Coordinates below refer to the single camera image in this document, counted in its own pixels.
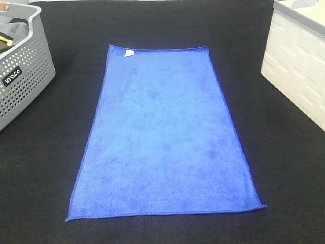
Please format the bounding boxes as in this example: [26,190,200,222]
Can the white plastic storage crate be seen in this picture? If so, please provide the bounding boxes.
[261,1,324,129]

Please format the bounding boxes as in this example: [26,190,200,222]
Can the blue microfibre towel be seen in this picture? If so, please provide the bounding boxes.
[67,45,264,221]

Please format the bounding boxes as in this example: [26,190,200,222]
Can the grey cloth in basket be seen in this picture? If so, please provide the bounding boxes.
[1,22,29,49]

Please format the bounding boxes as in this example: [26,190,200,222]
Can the white towel care label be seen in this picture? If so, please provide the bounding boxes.
[124,49,135,57]

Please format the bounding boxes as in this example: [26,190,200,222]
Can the grey perforated plastic basket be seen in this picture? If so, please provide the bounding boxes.
[1,2,55,129]

